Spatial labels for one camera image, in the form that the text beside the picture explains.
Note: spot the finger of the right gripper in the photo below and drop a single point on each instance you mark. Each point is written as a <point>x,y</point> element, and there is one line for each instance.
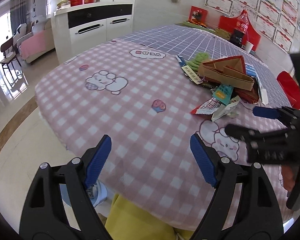
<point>249,134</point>
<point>288,116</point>

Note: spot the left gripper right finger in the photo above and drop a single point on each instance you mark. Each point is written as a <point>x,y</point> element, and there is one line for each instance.
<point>244,204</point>

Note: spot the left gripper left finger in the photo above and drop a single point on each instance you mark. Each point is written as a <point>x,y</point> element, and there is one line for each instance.
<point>57,205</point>

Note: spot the teal small packet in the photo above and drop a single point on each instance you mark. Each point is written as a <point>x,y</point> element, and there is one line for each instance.
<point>223,94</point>

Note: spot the red white snack wrapper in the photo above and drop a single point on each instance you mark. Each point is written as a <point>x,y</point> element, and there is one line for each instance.
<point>207,108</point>

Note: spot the blue white medicine box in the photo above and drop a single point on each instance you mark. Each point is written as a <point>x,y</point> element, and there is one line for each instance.
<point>262,92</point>

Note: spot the brown red carton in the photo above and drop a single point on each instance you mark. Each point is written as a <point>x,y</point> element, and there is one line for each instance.
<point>227,71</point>

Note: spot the green leaf toy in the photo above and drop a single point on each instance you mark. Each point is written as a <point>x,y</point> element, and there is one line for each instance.
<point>197,60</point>

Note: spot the red plastic chair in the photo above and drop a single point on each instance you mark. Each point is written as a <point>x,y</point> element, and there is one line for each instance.
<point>290,88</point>

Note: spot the yellow trousers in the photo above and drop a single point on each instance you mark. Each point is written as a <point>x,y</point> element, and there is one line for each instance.
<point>127,221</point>

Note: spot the white paper cup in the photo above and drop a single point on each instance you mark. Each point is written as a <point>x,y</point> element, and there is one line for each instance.
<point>248,47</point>

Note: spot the pink checkered tablecloth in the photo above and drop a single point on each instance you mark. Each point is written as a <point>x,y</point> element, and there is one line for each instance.
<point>142,99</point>

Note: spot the cola bottle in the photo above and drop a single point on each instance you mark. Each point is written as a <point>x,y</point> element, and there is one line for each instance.
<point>241,24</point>

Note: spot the blue narrow sachet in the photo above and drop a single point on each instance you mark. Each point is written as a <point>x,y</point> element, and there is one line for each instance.
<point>181,61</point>

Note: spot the purple grid tablecloth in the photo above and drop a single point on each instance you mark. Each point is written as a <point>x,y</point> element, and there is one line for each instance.
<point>188,42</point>

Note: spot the red framed picture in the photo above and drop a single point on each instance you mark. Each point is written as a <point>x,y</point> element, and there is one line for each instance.
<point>197,15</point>

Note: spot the dark wooden chair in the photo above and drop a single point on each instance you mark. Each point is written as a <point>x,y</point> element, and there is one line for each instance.
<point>10,55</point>

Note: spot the pink blanket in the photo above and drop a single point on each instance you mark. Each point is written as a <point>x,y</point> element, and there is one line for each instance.
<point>31,45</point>

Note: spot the beige sofa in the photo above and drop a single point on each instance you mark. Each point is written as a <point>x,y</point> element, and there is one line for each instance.
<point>38,27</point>

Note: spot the white sideboard cabinet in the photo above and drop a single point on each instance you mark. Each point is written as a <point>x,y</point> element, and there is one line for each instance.
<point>81,27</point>

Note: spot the red gift box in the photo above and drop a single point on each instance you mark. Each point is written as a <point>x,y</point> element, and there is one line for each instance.
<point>80,2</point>

